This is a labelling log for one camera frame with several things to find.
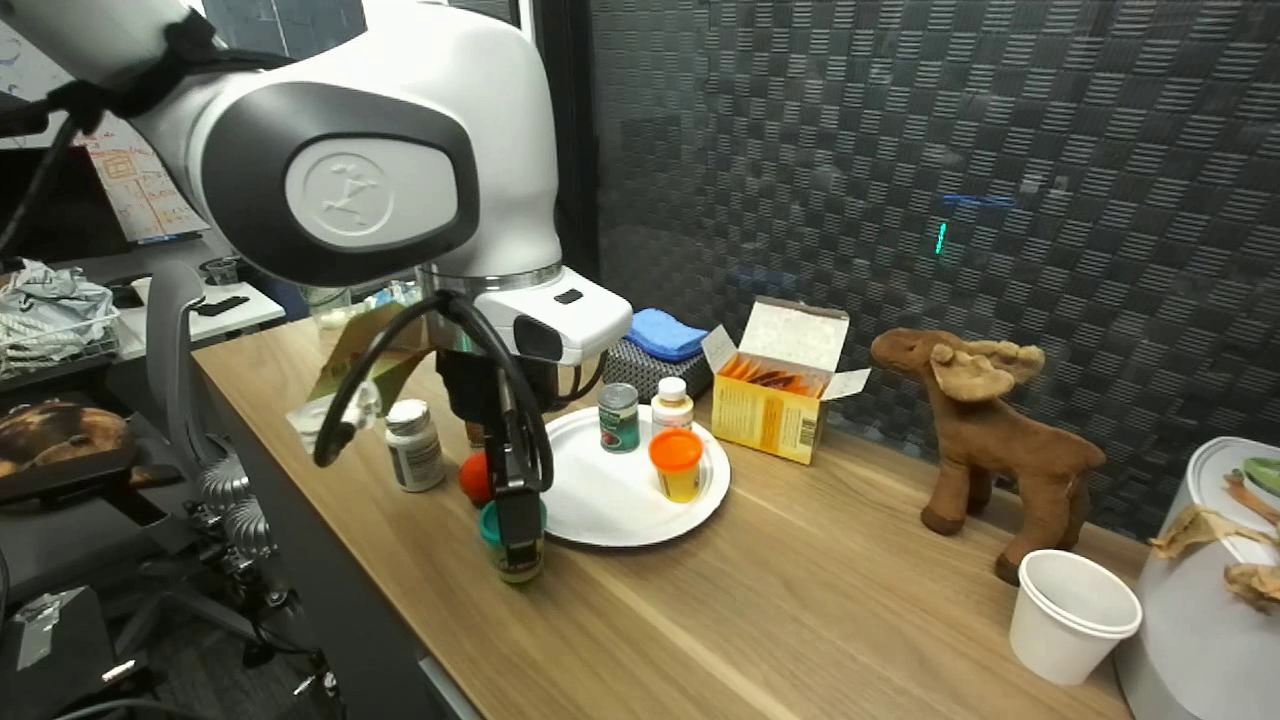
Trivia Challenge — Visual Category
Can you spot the red toy strawberry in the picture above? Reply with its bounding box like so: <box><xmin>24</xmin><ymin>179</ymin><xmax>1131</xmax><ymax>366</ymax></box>
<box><xmin>456</xmin><ymin>446</ymin><xmax>496</xmax><ymax>507</ymax></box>

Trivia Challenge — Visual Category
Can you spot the orange lid dough tub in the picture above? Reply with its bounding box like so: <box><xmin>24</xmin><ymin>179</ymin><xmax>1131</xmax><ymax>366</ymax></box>
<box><xmin>648</xmin><ymin>422</ymin><xmax>709</xmax><ymax>502</ymax></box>

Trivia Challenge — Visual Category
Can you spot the black camera cable loop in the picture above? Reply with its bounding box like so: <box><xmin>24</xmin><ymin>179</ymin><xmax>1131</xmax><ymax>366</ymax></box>
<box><xmin>311</xmin><ymin>285</ymin><xmax>554</xmax><ymax>496</ymax></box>

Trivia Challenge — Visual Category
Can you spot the teal lid dough tub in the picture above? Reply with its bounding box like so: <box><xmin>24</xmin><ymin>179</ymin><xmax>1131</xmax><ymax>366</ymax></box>
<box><xmin>476</xmin><ymin>496</ymin><xmax>552</xmax><ymax>590</ymax></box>

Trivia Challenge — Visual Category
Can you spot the brown plush moose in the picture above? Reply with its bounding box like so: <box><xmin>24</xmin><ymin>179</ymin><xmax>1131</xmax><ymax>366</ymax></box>
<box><xmin>873</xmin><ymin>322</ymin><xmax>1113</xmax><ymax>589</ymax></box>

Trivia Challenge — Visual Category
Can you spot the white paper cup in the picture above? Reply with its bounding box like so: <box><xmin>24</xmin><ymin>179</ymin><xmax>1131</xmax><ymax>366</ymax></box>
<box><xmin>1002</xmin><ymin>543</ymin><xmax>1149</xmax><ymax>689</ymax></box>

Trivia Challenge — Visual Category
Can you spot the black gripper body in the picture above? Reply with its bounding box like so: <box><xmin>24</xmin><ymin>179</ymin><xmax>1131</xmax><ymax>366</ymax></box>
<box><xmin>434</xmin><ymin>322</ymin><xmax>552</xmax><ymax>501</ymax></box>

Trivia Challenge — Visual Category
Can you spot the white paper plate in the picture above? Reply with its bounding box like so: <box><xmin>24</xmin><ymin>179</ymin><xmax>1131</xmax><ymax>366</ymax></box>
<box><xmin>537</xmin><ymin>401</ymin><xmax>734</xmax><ymax>551</ymax></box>

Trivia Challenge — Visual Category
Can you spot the pile of grey clothes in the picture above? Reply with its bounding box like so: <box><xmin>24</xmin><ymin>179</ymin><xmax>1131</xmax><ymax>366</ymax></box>
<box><xmin>0</xmin><ymin>255</ymin><xmax>131</xmax><ymax>374</ymax></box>

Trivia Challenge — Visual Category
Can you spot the white pill bottle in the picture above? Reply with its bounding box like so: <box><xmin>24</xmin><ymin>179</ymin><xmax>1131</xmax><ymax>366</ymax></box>
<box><xmin>379</xmin><ymin>396</ymin><xmax>452</xmax><ymax>496</ymax></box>

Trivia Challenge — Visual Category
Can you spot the black monitor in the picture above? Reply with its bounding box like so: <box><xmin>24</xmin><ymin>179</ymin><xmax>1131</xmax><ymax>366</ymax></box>
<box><xmin>0</xmin><ymin>131</ymin><xmax>137</xmax><ymax>266</ymax></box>

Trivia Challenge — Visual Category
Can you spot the white bucket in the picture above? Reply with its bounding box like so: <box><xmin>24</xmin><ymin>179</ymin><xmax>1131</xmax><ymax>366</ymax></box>
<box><xmin>1116</xmin><ymin>432</ymin><xmax>1280</xmax><ymax>720</ymax></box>

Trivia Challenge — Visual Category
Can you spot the yellow cardboard box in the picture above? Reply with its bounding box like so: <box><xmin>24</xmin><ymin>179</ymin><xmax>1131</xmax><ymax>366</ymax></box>
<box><xmin>700</xmin><ymin>297</ymin><xmax>873</xmax><ymax>469</ymax></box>

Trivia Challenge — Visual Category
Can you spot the small white cap bottle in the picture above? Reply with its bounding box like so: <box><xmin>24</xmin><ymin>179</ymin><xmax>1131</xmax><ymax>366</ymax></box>
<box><xmin>648</xmin><ymin>370</ymin><xmax>700</xmax><ymax>435</ymax></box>

